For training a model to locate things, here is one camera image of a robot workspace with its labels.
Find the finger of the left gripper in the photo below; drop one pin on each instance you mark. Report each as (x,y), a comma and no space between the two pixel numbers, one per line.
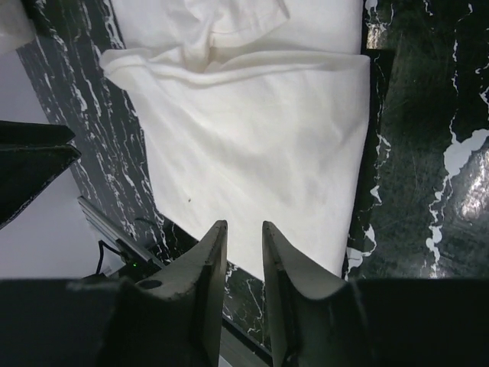
(27,172)
(30,134)

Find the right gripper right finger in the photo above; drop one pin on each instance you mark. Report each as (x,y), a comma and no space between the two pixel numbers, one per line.
(318,319)

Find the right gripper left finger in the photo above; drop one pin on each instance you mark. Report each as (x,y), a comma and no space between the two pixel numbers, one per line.
(172,318)

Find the white t shirt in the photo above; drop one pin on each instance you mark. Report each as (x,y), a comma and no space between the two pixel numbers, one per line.
(252,111)

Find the white plastic basket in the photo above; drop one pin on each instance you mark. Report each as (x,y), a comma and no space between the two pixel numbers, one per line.
(16,28)

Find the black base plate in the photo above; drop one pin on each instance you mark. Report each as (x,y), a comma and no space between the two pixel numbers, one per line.
(246,340)

